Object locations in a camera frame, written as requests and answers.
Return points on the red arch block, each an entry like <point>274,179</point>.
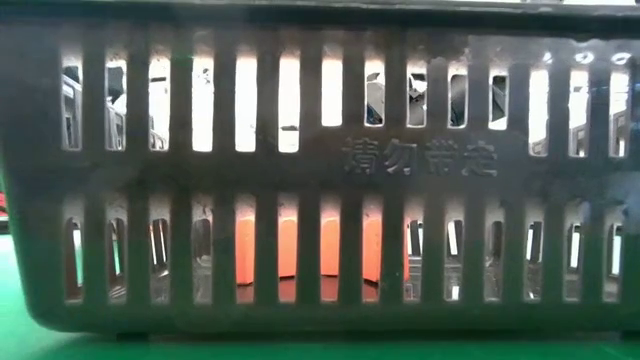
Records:
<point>287,245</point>

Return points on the black slotted plastic basket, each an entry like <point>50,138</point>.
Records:
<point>300,170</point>

